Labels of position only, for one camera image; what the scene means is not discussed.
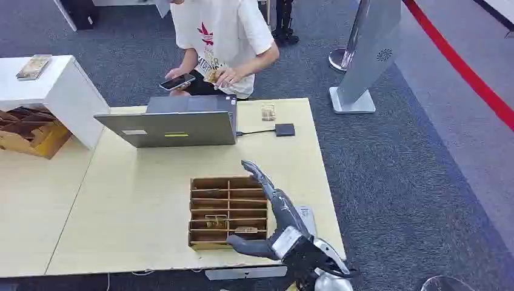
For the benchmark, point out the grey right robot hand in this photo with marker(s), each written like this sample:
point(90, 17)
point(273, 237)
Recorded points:
point(287, 215)

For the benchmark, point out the person's right hand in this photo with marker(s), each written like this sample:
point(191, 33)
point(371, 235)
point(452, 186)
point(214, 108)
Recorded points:
point(173, 73)

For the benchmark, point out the person's left hand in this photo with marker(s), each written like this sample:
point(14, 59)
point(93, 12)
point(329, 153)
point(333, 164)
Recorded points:
point(231, 77)

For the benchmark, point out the black smartphone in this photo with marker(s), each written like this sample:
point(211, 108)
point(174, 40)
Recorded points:
point(177, 82)

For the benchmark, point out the bundle of cards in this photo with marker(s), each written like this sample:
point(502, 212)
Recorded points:
point(210, 76)

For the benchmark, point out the stack of cards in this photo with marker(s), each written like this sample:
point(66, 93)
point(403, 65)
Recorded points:
point(268, 112)

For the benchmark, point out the white flat pad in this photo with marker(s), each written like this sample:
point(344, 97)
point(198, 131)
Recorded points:
point(310, 219)

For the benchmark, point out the flat-lying patterned card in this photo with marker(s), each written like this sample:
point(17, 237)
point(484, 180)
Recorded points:
point(245, 230)

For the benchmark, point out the person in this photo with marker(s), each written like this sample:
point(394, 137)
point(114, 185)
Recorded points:
point(221, 24)

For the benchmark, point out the grey laptop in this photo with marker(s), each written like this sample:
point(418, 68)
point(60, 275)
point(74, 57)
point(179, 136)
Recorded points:
point(180, 128)

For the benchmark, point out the patterned card in slot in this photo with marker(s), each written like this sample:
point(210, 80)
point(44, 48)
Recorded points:
point(216, 221)

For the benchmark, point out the grey bar under desk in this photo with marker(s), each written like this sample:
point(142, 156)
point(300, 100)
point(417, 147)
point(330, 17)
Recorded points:
point(245, 273)

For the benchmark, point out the black square adapter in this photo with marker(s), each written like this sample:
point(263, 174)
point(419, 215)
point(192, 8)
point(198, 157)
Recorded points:
point(285, 129)

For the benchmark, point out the black legs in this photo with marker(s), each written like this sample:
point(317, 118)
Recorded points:
point(284, 24)

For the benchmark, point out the wooden card box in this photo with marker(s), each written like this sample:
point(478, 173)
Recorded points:
point(208, 241)

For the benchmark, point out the black cabinet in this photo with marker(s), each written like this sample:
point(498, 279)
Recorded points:
point(80, 14)

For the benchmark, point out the white side stand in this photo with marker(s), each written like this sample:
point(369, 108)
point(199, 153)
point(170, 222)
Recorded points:
point(60, 92)

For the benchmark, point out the card pack on stand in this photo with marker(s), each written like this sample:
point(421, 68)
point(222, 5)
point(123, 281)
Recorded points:
point(34, 66)

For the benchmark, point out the grey kiosk stand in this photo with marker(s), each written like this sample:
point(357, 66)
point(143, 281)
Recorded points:
point(369, 52)

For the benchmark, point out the chrome round base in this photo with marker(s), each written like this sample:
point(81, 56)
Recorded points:
point(445, 284)

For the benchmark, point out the red barrier belt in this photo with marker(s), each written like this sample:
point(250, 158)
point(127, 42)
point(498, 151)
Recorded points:
point(457, 62)

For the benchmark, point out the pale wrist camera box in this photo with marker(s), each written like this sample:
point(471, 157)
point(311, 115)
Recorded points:
point(287, 243)

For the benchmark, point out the chrome stanchion post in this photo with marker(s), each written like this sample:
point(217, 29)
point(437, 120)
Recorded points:
point(341, 56)

